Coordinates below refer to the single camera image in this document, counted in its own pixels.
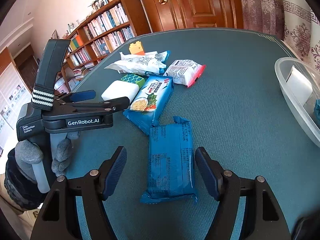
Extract film strip photo frame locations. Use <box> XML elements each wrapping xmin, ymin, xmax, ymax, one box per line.
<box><xmin>90</xmin><ymin>0</ymin><xmax>109</xmax><ymax>12</ymax></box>

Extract clear plastic bowl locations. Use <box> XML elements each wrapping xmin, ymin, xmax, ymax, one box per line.
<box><xmin>274</xmin><ymin>57</ymin><xmax>320</xmax><ymax>148</ymax></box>

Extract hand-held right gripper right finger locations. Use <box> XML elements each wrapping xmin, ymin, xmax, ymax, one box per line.
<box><xmin>194</xmin><ymin>146</ymin><xmax>292</xmax><ymax>240</ymax></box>

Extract dark blue cracker packet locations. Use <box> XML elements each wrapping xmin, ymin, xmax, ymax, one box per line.
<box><xmin>139</xmin><ymin>116</ymin><xmax>199</xmax><ymax>204</ymax></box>

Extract white packet red edges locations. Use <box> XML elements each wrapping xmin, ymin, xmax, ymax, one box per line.
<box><xmin>164</xmin><ymin>59</ymin><xmax>207</xmax><ymax>88</ymax></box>

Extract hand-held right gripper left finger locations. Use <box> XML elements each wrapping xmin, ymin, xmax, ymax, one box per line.
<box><xmin>30</xmin><ymin>146</ymin><xmax>128</xmax><ymax>240</ymax></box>

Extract wooden bookshelf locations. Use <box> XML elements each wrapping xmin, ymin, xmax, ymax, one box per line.
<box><xmin>54</xmin><ymin>0</ymin><xmax>151</xmax><ymax>93</ymax></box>

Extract white cleaning sponge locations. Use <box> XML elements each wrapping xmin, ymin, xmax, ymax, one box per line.
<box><xmin>285</xmin><ymin>65</ymin><xmax>313</xmax><ymax>105</ymax></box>
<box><xmin>101</xmin><ymin>80</ymin><xmax>140</xmax><ymax>104</ymax></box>

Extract rows of books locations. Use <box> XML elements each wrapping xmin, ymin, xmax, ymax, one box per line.
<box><xmin>56</xmin><ymin>2</ymin><xmax>135</xmax><ymax>90</ymax></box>

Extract teal cloth with white ribbon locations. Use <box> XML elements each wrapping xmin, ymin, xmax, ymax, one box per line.
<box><xmin>312</xmin><ymin>99</ymin><xmax>320</xmax><ymax>127</ymax></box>

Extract wooden door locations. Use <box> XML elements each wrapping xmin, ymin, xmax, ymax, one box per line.
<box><xmin>136</xmin><ymin>0</ymin><xmax>244</xmax><ymax>33</ymax></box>

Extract yellow orange toy brick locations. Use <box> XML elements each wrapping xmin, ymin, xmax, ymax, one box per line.
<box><xmin>129</xmin><ymin>42</ymin><xmax>147</xmax><ymax>55</ymax></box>

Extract dark cloth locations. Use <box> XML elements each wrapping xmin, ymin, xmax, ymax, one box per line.
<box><xmin>291</xmin><ymin>212</ymin><xmax>320</xmax><ymax>240</ymax></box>

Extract light blue pictured cracker packet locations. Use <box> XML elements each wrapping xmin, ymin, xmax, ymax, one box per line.
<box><xmin>123</xmin><ymin>75</ymin><xmax>174</xmax><ymax>137</ymax></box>

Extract person's left forearm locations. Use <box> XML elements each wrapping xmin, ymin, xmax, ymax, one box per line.
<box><xmin>4</xmin><ymin>149</ymin><xmax>53</xmax><ymax>212</ymax></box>

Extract long white snack packet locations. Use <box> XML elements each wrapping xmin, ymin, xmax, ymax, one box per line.
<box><xmin>104</xmin><ymin>50</ymin><xmax>172</xmax><ymax>77</ymax></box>

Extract person's left hand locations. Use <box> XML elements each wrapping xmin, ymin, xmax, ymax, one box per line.
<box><xmin>14</xmin><ymin>132</ymin><xmax>81</xmax><ymax>183</ymax></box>

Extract white purple patterned curtain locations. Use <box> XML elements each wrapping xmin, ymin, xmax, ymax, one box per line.
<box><xmin>236</xmin><ymin>0</ymin><xmax>320</xmax><ymax>73</ymax></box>

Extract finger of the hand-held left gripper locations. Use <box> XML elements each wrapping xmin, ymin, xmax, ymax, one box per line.
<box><xmin>55</xmin><ymin>90</ymin><xmax>96</xmax><ymax>103</ymax></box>
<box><xmin>56</xmin><ymin>96</ymin><xmax>130</xmax><ymax>117</ymax></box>

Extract green dotted block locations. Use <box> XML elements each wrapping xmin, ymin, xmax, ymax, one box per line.
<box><xmin>121</xmin><ymin>72</ymin><xmax>146</xmax><ymax>88</ymax></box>

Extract wall poster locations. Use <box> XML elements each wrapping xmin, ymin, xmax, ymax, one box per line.
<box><xmin>0</xmin><ymin>64</ymin><xmax>28</xmax><ymax>155</ymax></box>

